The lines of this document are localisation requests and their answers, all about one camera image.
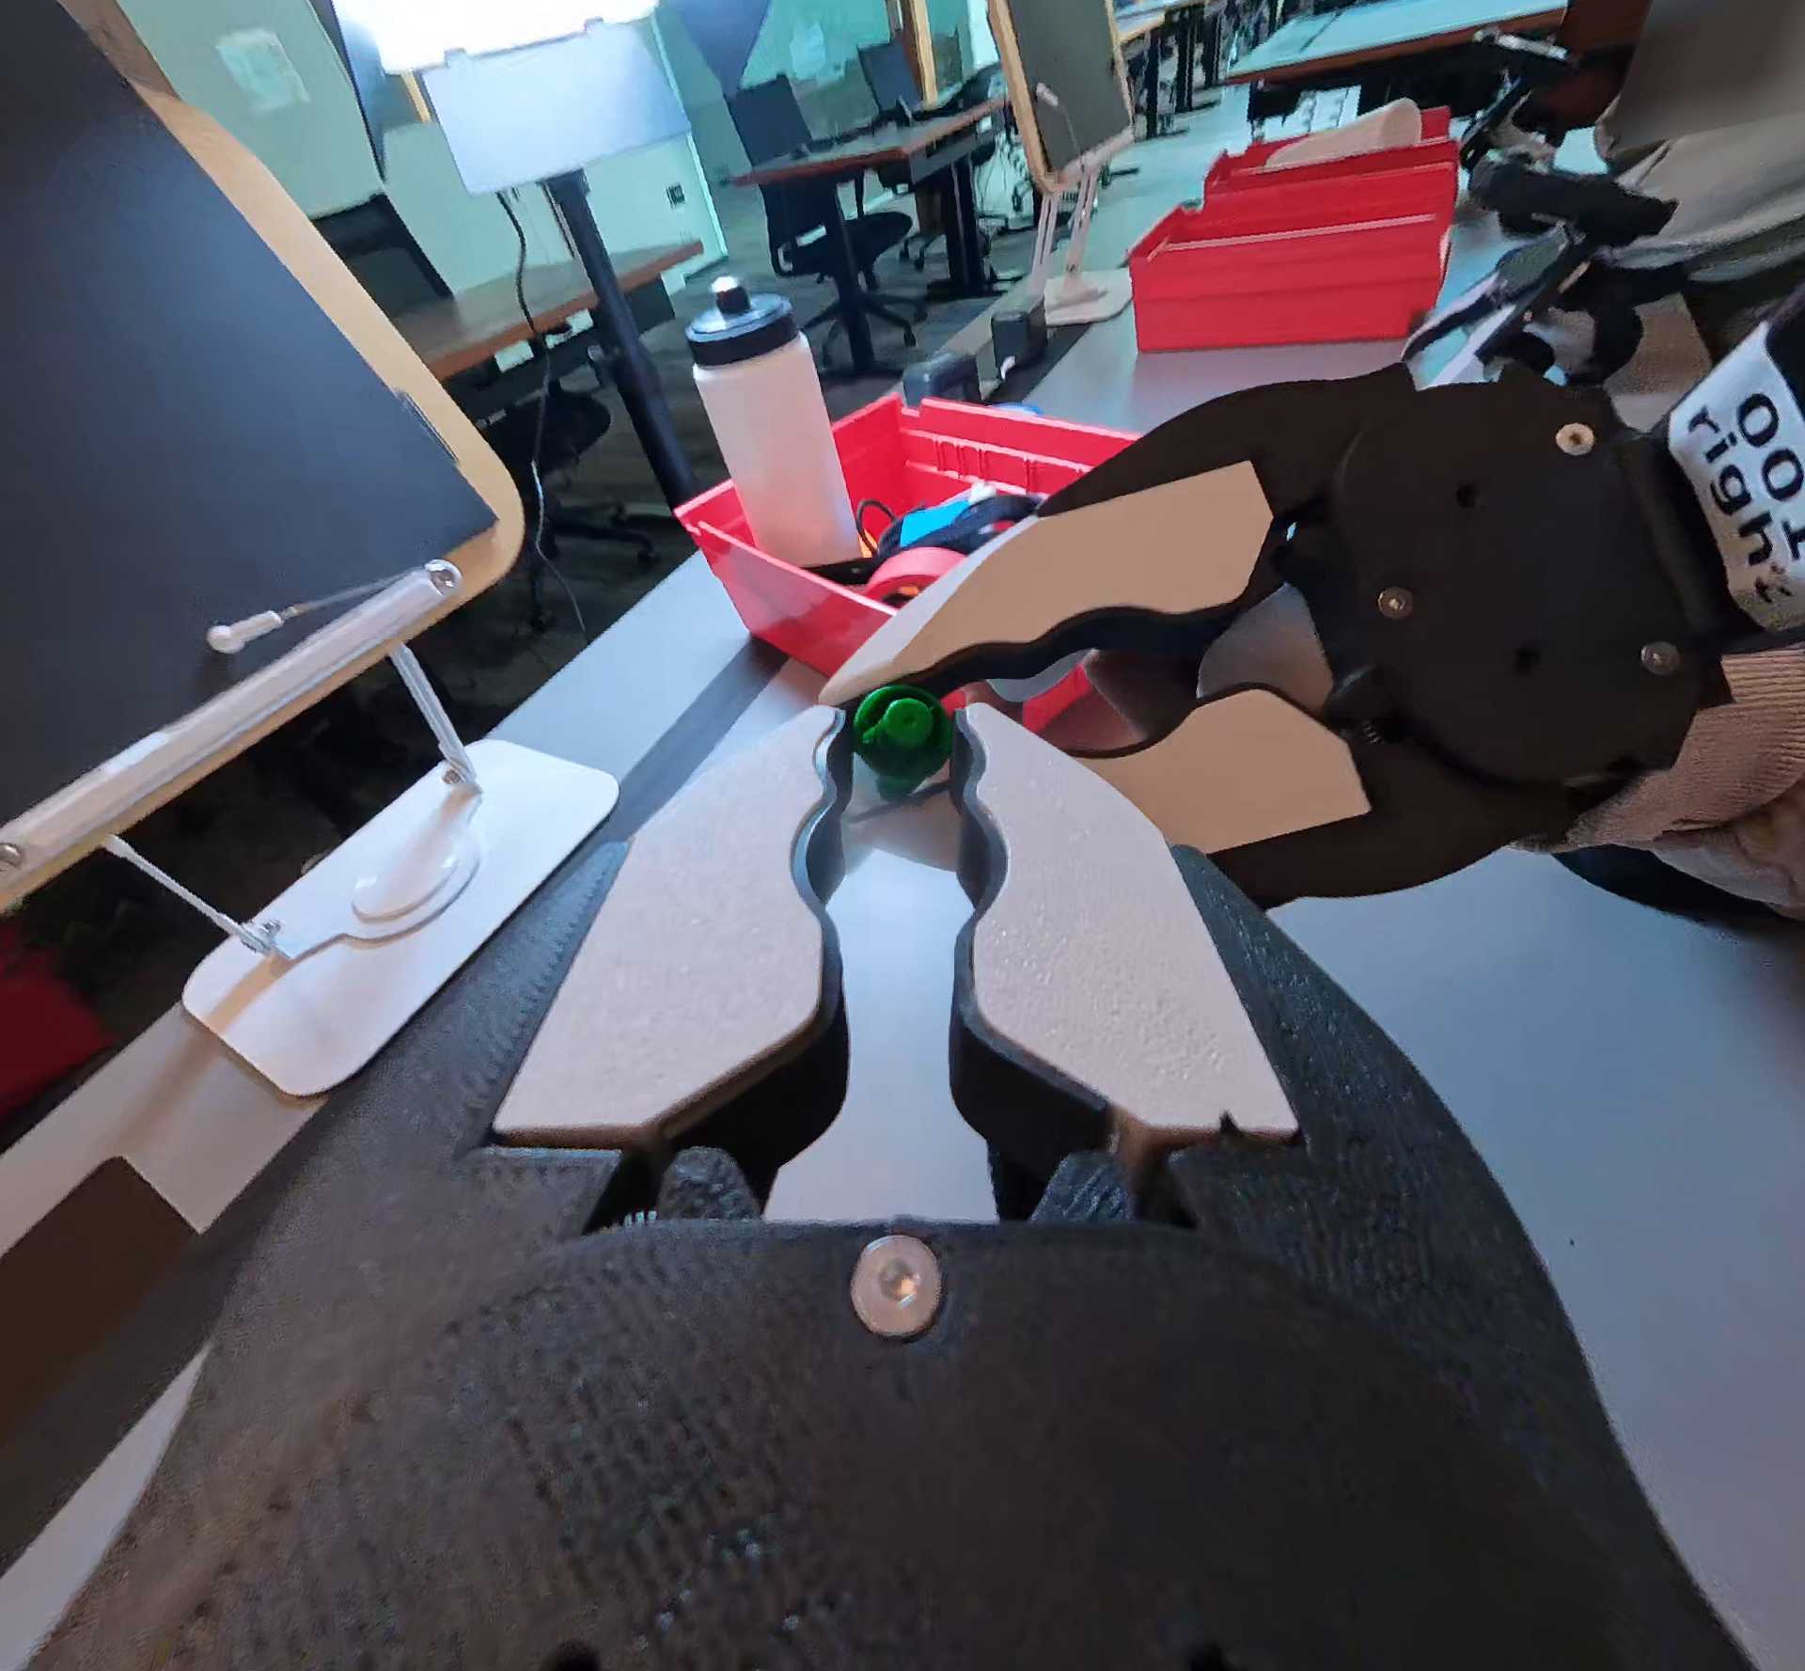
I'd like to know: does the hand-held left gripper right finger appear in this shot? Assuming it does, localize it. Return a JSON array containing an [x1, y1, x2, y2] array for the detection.
[[951, 702, 1301, 1146]]

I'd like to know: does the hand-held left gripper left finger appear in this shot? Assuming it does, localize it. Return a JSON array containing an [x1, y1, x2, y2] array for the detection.
[[493, 705, 849, 1152]]

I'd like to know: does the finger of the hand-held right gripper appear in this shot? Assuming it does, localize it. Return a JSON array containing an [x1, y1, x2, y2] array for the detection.
[[1110, 688, 1380, 858], [818, 459, 1322, 715]]

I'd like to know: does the small green plastic part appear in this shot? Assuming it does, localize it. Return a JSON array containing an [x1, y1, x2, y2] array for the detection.
[[851, 684, 953, 802]]

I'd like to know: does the red plastic bin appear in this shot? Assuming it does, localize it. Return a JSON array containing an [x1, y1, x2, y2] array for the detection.
[[1128, 166, 1457, 357], [1201, 103, 1457, 218], [673, 395, 1147, 738]]

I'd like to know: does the person's right hand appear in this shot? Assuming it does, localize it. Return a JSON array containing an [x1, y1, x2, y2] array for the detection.
[[1089, 646, 1218, 752]]

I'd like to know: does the red tape roll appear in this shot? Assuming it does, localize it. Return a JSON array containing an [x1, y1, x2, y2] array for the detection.
[[862, 548, 1020, 611]]

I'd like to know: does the white panel stand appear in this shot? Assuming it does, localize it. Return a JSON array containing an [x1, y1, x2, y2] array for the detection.
[[0, 557, 622, 1100], [1026, 84, 1145, 328]]

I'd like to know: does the white water bottle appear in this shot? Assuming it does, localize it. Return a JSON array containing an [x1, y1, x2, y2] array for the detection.
[[687, 276, 864, 569]]

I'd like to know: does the black office chair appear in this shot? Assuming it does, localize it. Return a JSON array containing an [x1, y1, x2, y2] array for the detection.
[[768, 78, 918, 378]]

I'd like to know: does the wooden office desk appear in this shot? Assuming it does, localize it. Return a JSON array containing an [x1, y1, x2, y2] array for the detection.
[[394, 238, 706, 530], [1224, 0, 1574, 128], [733, 99, 1010, 305]]

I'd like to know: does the black strap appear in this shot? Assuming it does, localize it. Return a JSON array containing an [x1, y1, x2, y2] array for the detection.
[[851, 490, 1049, 563]]

